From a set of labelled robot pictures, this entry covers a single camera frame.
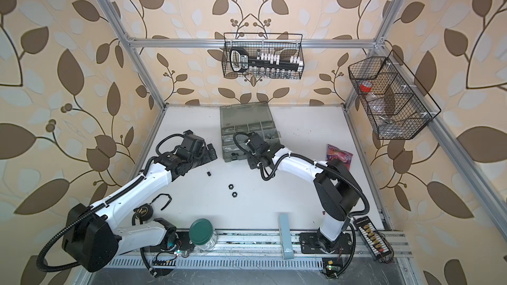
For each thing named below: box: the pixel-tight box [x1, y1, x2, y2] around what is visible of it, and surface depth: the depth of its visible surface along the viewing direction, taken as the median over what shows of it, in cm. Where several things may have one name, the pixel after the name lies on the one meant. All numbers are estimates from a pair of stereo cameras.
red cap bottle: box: [359, 80, 373, 94], surface depth 88 cm
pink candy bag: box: [326, 143, 354, 171], surface depth 98 cm
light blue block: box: [279, 213, 295, 260], surface depth 73 cm
